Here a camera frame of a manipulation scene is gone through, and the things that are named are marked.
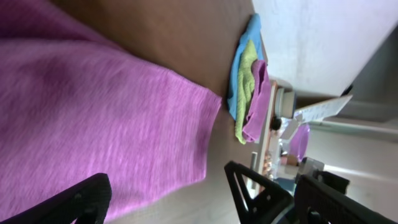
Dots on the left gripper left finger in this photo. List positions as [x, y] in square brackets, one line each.
[86, 202]

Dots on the purple cloth in pile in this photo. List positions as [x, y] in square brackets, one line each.
[260, 102]

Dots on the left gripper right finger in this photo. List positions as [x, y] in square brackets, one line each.
[272, 205]

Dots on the blue cloth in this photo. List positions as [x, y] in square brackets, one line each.
[252, 32]

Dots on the purple cloth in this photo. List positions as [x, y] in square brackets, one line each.
[73, 104]
[260, 102]

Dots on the green cloth in pile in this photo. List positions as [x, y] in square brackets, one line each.
[245, 88]

